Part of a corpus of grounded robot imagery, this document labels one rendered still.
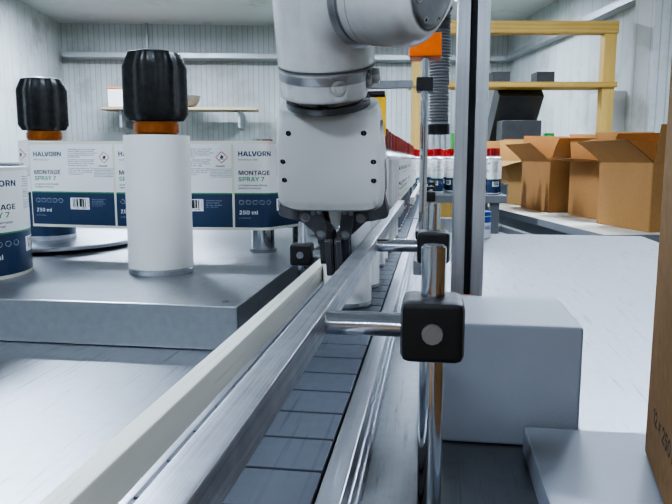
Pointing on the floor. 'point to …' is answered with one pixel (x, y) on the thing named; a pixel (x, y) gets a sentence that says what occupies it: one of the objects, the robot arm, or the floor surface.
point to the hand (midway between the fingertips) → (335, 252)
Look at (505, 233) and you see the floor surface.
